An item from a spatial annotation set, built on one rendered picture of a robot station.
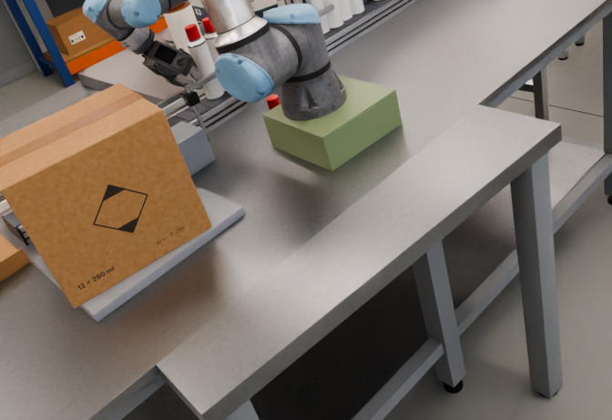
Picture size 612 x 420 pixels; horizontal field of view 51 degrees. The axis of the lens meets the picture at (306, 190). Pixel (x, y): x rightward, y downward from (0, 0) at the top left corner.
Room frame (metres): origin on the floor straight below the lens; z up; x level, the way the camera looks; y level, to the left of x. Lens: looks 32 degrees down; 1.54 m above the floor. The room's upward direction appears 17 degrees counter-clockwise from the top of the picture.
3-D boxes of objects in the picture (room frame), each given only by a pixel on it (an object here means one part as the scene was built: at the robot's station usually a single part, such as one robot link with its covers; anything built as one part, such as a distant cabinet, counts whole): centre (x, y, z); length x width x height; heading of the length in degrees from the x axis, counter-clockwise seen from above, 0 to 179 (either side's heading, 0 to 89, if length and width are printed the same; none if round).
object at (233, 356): (1.26, 0.08, 0.81); 0.90 x 0.90 x 0.04; 30
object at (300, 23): (1.35, -0.07, 1.09); 0.13 x 0.12 x 0.14; 133
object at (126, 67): (2.22, 0.13, 0.86); 0.80 x 0.67 x 0.05; 124
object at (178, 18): (1.97, 0.21, 1.03); 0.09 x 0.09 x 0.30
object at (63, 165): (1.13, 0.39, 0.99); 0.30 x 0.24 x 0.27; 115
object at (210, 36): (1.69, 0.11, 0.98); 0.05 x 0.05 x 0.20
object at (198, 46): (1.67, 0.16, 0.98); 0.05 x 0.05 x 0.20
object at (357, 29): (1.78, -0.01, 0.85); 1.65 x 0.11 x 0.05; 124
